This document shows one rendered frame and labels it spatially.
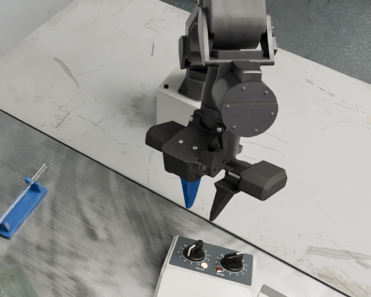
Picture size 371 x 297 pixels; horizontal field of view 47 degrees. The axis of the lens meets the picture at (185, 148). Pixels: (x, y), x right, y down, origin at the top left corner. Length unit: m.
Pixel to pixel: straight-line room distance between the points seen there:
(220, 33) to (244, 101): 0.09
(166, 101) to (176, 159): 0.30
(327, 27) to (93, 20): 1.91
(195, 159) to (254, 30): 0.15
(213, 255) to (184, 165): 0.21
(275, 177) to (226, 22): 0.18
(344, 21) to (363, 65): 0.39
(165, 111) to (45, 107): 0.25
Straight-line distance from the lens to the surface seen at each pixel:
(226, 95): 0.42
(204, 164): 0.47
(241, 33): 0.48
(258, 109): 0.43
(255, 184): 0.50
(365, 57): 2.65
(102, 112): 0.86
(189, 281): 0.59
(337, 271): 0.74
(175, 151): 0.48
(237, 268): 0.63
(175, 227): 0.71
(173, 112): 0.77
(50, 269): 0.70
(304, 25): 2.74
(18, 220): 0.74
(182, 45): 0.66
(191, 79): 0.71
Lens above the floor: 1.54
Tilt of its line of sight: 53 degrees down
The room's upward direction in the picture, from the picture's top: 6 degrees clockwise
